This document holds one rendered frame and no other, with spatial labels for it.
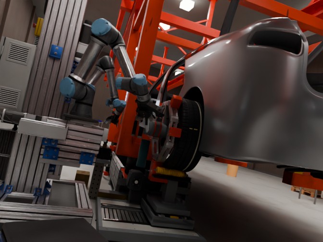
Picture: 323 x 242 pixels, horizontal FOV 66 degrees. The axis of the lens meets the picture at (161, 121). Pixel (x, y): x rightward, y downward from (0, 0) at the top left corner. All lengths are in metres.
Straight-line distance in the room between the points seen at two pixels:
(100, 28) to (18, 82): 0.67
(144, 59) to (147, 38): 0.24
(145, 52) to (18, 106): 1.43
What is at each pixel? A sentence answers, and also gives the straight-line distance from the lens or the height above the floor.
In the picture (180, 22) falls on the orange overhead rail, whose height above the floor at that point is 3.30.
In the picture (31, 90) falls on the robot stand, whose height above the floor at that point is 0.93.
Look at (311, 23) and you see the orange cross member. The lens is 4.02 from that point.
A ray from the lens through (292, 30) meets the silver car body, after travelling 1.69.
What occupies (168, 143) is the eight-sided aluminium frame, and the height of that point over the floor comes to 0.76.
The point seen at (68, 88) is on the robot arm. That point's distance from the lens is 1.65.
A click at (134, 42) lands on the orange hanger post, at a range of 4.83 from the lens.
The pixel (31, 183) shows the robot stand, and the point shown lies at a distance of 2.00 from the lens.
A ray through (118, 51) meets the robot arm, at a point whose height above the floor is 1.28.
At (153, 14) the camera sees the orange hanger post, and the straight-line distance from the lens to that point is 2.93.
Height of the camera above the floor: 0.80
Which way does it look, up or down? 3 degrees up
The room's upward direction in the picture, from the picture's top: 12 degrees clockwise
